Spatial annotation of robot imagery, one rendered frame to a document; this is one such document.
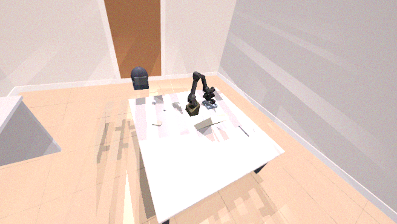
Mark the cream flat panel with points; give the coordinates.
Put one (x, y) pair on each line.
(212, 121)

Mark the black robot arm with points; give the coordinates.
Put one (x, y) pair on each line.
(208, 91)

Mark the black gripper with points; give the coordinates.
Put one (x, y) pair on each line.
(212, 101)

